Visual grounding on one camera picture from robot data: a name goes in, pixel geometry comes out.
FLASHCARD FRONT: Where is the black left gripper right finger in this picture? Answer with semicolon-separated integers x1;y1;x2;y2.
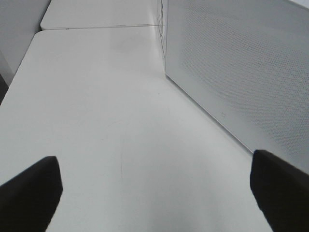
250;150;309;232

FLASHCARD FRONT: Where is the white partition panel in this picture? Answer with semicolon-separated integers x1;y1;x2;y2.
0;0;50;86

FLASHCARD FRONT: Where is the white adjacent table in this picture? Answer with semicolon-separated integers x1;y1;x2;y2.
41;0;158;30

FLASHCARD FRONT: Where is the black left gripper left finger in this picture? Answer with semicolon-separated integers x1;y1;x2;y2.
0;156;63;232

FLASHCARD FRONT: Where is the white microwave door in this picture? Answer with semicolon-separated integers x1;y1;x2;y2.
164;0;309;172

